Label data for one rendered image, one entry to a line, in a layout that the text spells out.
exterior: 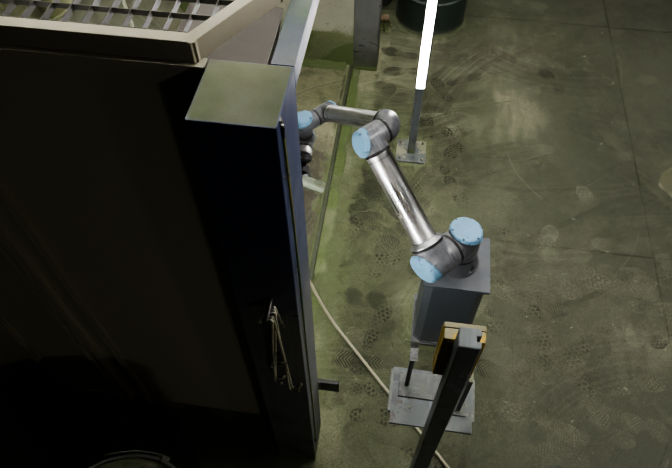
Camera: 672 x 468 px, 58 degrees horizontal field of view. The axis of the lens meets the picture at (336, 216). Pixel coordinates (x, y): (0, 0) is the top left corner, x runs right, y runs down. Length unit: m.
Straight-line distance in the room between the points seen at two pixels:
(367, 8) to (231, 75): 3.25
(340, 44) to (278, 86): 3.46
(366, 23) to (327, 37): 0.32
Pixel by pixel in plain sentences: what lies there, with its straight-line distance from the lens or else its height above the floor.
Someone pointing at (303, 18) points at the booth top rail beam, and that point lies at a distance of 1.41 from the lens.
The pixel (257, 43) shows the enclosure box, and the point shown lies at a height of 1.64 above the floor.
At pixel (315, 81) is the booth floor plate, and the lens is 4.66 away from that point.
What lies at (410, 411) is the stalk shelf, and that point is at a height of 0.79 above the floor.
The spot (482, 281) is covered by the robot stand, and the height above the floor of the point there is 0.64.
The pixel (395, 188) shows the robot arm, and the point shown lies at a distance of 2.59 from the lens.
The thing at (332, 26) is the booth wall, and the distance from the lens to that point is 4.60.
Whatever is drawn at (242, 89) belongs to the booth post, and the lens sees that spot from 1.24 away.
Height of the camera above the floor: 3.11
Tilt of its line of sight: 54 degrees down
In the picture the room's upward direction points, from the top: straight up
